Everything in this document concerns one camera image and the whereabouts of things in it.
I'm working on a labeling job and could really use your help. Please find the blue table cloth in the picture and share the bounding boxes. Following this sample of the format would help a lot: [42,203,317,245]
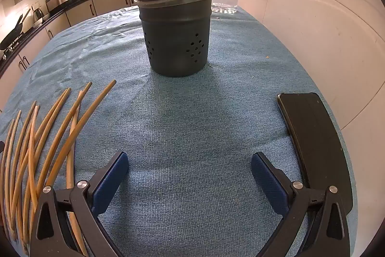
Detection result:
[0,6,358,257]

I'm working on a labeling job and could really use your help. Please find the dark grey perforated utensil holder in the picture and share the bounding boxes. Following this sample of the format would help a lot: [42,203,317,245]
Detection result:
[133,0,216,77]

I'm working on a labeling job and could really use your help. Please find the pile of wooden chopsticks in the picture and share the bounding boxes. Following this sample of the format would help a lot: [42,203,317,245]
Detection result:
[0,79,117,257]

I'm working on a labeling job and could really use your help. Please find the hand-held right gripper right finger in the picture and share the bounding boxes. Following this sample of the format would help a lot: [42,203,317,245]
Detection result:
[251,152,351,257]

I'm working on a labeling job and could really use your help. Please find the black smartphone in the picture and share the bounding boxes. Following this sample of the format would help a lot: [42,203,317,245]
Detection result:
[277,92,354,215]

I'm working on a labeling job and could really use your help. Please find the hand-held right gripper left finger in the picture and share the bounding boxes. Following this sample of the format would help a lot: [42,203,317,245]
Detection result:
[29,151,130,257]

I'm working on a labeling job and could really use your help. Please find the black kitchen counter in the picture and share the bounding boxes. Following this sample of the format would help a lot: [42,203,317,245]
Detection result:
[0,0,193,71]

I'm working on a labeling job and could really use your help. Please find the black wok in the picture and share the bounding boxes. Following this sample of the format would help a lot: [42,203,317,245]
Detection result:
[0,8,32,50]

